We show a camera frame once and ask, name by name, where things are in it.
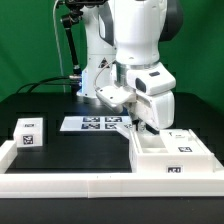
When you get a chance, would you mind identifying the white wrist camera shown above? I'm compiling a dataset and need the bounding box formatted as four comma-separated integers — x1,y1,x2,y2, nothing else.
96,86,136,113

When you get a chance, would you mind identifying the white U-shaped frame fence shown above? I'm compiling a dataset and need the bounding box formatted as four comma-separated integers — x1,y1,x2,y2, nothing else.
0,140,224,198

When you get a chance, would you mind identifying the white cabinet body box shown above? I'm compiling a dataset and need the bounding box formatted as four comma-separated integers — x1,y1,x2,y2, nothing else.
129,131,215,174

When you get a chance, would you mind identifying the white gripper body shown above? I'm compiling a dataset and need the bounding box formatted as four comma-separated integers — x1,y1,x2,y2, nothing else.
125,91,175,131

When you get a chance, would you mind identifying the white cabinet door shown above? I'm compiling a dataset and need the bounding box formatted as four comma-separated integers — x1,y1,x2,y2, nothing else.
116,123,133,138
160,129,205,155

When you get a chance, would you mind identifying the white cabinet top block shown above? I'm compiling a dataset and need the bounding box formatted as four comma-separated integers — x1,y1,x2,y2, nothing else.
13,118,43,147

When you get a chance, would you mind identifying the white marker base sheet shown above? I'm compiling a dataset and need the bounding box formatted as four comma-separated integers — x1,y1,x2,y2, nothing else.
60,116,131,132

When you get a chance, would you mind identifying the grey thin cable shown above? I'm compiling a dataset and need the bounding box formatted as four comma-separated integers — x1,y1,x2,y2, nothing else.
52,0,67,94

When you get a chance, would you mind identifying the black cable bundle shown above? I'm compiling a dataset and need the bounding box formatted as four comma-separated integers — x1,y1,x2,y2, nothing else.
16,76,82,94

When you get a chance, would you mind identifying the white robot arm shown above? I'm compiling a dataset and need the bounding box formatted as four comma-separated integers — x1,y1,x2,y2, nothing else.
78,0,183,130

